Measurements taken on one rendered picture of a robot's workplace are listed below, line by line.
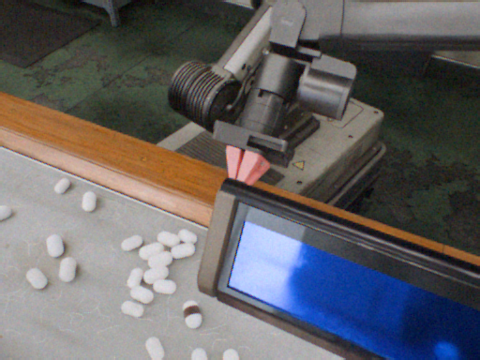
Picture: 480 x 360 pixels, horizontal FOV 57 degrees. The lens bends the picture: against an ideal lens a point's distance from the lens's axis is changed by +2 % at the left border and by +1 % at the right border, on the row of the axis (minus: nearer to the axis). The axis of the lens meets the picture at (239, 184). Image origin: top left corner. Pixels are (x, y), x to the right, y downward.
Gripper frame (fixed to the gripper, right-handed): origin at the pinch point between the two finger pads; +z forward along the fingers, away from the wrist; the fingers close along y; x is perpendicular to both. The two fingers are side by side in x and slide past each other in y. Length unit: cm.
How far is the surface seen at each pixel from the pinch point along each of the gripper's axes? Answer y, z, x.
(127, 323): -8.0, 20.5, -0.4
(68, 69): -158, -35, 139
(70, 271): -19.2, 17.5, -0.4
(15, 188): -40.4, 11.0, 7.2
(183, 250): -6.7, 9.7, 6.0
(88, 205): -25.2, 8.9, 6.7
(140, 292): -8.4, 16.4, 0.6
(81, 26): -183, -67, 163
